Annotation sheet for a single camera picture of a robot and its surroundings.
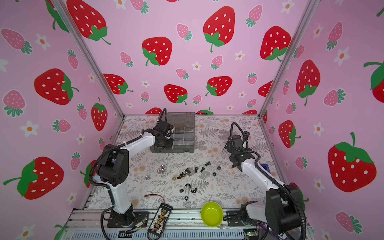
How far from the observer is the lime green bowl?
745 millimetres

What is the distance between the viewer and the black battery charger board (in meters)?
0.71

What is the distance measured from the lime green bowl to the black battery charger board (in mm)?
182
